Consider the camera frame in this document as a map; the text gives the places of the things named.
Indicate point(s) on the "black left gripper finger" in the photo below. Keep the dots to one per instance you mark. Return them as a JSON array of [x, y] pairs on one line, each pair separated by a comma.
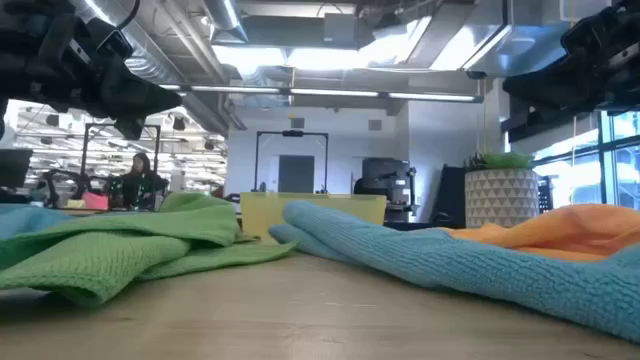
[[145, 97]]

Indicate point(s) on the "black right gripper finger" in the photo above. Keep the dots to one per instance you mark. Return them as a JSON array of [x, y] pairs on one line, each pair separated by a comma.
[[550, 87]]

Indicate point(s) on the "orange microfiber towel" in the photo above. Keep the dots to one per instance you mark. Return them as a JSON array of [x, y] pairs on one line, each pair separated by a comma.
[[575, 230]]

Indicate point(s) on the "light blue microfiber towel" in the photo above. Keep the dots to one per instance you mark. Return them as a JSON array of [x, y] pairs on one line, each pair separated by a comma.
[[450, 270], [25, 220]]

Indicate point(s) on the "green microfiber towel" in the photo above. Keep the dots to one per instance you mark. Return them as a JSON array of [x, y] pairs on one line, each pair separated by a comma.
[[125, 250]]

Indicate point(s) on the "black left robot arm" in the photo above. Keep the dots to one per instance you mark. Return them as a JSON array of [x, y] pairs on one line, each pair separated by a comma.
[[12, 45]]

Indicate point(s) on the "person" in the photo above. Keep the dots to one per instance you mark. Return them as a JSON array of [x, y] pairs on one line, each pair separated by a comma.
[[140, 185]]

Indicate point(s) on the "black computer monitor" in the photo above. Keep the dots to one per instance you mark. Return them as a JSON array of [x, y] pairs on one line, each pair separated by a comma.
[[12, 167]]

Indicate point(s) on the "pink background cloth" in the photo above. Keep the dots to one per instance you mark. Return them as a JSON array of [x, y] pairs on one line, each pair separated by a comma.
[[95, 201]]

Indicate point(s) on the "succulent in white patterned pot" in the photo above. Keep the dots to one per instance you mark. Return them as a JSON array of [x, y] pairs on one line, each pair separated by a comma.
[[500, 195]]

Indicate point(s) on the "black upright panel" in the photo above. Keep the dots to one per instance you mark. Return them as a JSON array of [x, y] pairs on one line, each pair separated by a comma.
[[450, 195]]

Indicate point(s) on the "yellow plastic bin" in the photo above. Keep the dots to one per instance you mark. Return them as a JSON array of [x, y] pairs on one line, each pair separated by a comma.
[[265, 215]]

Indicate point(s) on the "grey door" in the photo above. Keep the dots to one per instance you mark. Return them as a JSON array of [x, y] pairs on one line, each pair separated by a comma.
[[296, 175]]

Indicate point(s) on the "long ceiling tube light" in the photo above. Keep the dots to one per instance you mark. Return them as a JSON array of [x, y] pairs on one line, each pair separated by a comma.
[[330, 92]]

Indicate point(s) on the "black equipment rack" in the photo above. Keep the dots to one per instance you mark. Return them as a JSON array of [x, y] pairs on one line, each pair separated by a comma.
[[385, 175]]

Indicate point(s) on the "silver ribbed ventilation duct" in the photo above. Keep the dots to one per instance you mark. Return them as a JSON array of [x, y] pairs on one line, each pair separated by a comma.
[[150, 67]]

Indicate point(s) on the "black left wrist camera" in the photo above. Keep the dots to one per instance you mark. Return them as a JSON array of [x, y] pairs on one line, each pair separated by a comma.
[[115, 44]]

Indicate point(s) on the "black window frame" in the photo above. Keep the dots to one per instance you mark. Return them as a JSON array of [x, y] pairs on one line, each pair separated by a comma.
[[606, 170]]

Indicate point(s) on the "silver smooth round duct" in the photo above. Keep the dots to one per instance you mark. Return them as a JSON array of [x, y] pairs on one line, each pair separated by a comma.
[[225, 17]]

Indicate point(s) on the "grey wall vent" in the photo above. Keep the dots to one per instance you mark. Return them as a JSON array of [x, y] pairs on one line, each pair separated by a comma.
[[297, 123], [375, 125]]

